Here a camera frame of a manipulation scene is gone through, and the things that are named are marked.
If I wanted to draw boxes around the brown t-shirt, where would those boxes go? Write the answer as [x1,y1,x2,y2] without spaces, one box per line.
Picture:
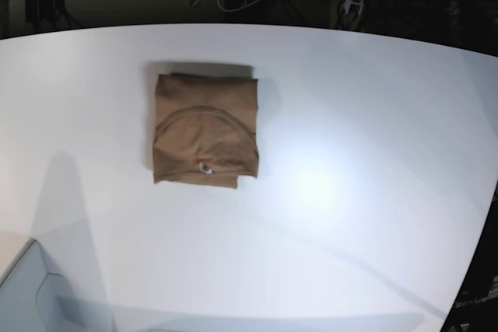
[152,75,259,188]

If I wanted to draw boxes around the white bin at corner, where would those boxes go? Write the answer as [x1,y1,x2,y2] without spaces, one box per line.
[1,239,69,332]

